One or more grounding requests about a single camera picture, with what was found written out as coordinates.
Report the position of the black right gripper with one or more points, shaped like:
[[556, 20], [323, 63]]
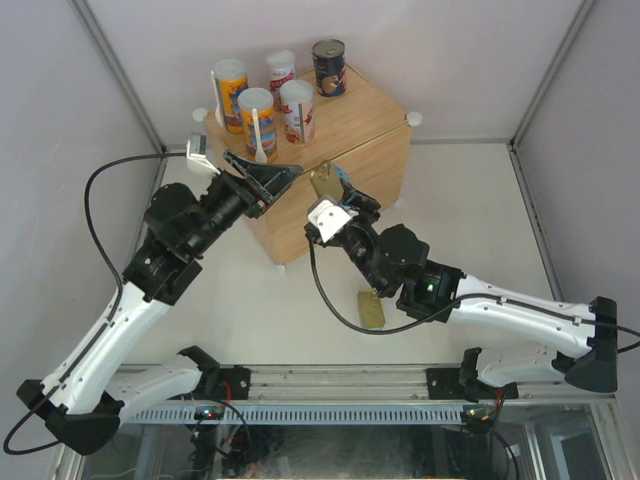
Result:
[[366, 209]]

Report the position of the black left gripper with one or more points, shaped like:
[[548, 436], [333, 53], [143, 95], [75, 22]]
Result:
[[261, 185]]

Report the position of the teal rectangular tin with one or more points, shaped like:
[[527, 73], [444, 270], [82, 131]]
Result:
[[330, 180]]

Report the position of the blue rectangular spam tin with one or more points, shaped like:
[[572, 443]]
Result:
[[371, 313]]

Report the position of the orange can with white spoon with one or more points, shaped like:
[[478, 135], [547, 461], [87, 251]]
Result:
[[259, 126]]

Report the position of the orange tall can with spoon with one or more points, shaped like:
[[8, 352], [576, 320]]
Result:
[[230, 79]]

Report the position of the white red tall can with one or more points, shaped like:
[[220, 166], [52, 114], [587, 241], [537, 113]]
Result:
[[282, 68]]

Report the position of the silver round tin can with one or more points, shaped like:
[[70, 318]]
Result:
[[330, 67]]

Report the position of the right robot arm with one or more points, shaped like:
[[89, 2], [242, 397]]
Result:
[[577, 343]]

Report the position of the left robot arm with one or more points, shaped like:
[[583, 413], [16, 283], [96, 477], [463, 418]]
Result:
[[80, 403]]

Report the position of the wooden box counter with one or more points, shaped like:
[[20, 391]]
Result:
[[365, 133]]

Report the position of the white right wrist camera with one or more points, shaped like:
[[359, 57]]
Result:
[[327, 217]]

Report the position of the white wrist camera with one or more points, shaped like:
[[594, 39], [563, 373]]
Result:
[[327, 217], [196, 155]]

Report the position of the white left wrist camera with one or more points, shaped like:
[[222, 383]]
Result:
[[196, 155]]

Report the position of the aluminium frame rail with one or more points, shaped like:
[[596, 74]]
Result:
[[342, 384]]

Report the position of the black right base bracket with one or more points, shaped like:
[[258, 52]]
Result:
[[443, 383]]

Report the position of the black base bracket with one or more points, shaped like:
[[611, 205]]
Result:
[[443, 383], [228, 383]]

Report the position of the grey perforated cable tray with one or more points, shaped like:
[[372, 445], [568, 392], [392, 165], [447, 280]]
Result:
[[269, 415]]

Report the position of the black left base bracket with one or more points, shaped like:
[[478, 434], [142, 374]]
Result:
[[228, 383]]

